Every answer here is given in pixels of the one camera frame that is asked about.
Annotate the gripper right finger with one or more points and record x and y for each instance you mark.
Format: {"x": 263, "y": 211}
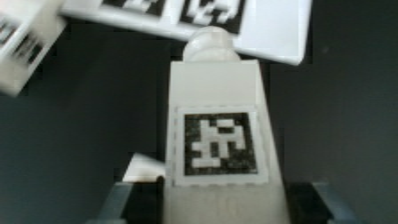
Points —
{"x": 317, "y": 205}

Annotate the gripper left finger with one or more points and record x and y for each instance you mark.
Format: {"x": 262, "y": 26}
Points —
{"x": 134, "y": 204}

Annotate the white table leg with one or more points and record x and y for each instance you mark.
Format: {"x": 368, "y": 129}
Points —
{"x": 224, "y": 188}
{"x": 31, "y": 28}

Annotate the white square table top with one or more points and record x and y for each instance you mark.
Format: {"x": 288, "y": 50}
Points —
{"x": 144, "y": 170}

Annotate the white marker tag sheet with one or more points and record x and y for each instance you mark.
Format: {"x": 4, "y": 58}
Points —
{"x": 265, "y": 22}

